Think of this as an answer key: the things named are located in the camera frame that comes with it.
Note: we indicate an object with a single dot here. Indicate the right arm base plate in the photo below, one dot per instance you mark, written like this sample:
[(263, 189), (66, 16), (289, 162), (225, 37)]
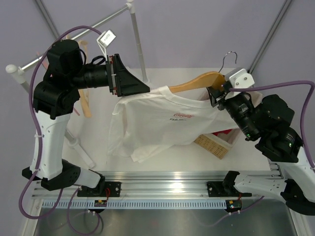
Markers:
[(216, 189)]

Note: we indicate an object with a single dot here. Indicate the wooden hanger with metal hook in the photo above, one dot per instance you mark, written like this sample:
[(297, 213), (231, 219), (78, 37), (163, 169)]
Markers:
[(208, 79)]

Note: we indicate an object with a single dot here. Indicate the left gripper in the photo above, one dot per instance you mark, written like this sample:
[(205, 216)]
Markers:
[(123, 83)]

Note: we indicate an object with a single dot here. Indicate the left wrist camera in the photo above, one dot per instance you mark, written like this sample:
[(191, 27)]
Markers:
[(104, 40)]

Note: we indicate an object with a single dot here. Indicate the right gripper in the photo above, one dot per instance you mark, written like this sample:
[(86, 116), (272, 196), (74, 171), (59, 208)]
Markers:
[(216, 97)]

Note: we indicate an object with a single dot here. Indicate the white cable duct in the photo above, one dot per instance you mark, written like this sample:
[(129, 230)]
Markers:
[(150, 204)]

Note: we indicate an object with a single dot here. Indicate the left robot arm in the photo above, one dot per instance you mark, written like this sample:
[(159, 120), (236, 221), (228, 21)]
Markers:
[(52, 104)]

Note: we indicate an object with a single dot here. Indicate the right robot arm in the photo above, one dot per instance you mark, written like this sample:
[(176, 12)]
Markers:
[(268, 123)]

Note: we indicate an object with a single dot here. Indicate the pink hanger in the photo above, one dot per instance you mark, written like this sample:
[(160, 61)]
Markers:
[(45, 65)]

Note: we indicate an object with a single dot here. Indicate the pink cloth in basket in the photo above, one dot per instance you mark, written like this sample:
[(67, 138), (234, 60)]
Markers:
[(223, 134)]

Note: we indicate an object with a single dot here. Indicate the aluminium rail frame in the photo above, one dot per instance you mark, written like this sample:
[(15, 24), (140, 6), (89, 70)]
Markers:
[(177, 171)]

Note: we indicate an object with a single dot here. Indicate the clothes rack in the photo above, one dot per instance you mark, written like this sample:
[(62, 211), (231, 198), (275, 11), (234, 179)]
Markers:
[(17, 73)]

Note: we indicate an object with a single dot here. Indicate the light wooden hanger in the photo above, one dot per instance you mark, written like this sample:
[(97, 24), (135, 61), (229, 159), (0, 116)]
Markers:
[(84, 96)]

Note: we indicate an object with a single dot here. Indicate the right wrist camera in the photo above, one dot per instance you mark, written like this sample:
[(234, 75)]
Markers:
[(239, 78)]

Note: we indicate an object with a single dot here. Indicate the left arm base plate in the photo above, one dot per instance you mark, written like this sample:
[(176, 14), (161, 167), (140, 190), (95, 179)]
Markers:
[(104, 189)]

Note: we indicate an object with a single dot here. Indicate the wicker basket with liner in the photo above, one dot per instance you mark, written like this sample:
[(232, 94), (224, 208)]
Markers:
[(217, 146)]

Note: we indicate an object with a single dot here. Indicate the white printed t shirt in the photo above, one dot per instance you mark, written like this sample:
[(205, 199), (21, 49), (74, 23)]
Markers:
[(146, 124)]

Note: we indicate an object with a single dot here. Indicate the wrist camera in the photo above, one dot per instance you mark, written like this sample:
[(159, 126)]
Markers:
[(239, 78), (104, 40)]

